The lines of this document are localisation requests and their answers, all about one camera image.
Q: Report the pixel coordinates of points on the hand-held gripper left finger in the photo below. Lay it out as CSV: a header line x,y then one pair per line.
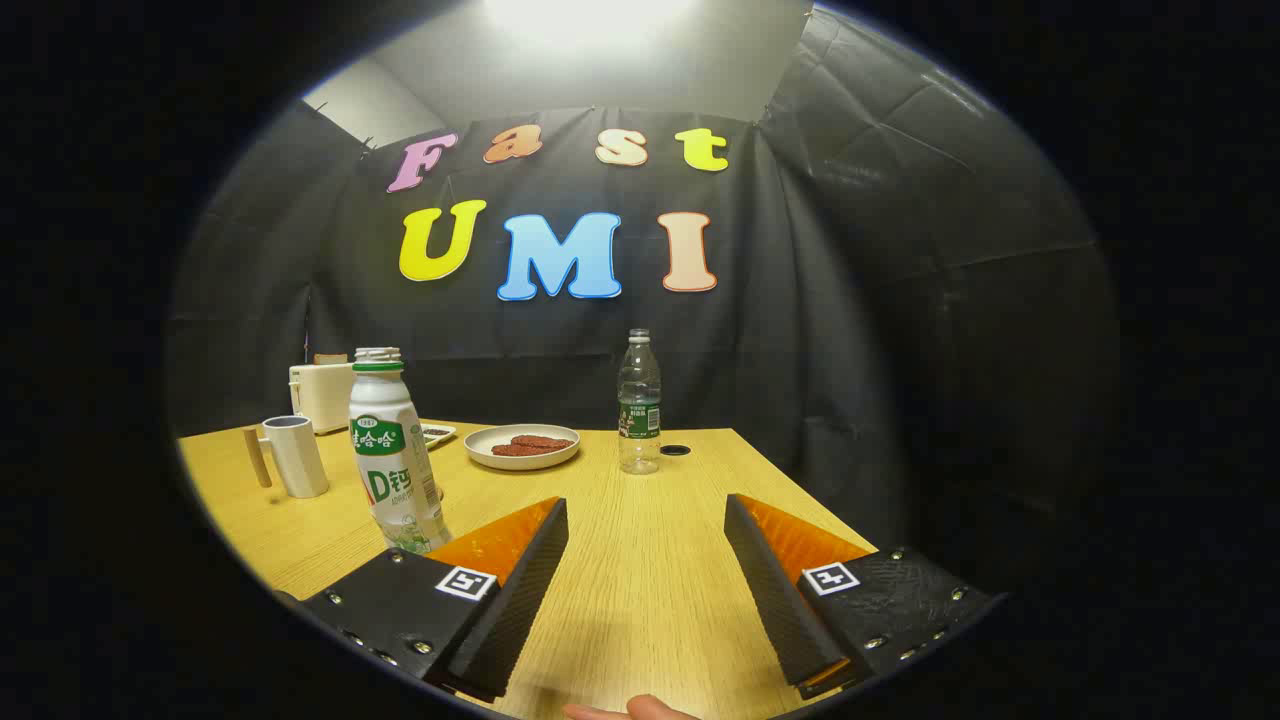
x,y
520,610

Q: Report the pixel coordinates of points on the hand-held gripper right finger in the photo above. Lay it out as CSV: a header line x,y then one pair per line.
x,y
780,610

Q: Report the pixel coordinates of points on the white juice bottle green label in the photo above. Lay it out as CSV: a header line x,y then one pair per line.
x,y
385,470

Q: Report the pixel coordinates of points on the clear plastic water bottle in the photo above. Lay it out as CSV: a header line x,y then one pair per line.
x,y
639,400

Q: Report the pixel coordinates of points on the wooden table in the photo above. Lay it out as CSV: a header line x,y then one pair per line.
x,y
640,560

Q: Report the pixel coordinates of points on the red-brown meat slice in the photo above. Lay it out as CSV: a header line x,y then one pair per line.
x,y
545,440
515,451

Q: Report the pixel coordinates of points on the round white plate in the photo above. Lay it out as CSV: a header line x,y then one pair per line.
x,y
488,447

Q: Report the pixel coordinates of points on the divided white bean dish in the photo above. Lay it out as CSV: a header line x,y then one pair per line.
x,y
437,433

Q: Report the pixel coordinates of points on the black backdrop cloth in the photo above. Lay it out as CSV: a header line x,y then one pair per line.
x,y
850,350

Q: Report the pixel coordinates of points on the cream toaster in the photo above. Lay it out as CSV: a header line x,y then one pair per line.
x,y
320,395

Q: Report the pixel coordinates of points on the bread slice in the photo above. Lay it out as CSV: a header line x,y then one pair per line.
x,y
330,358

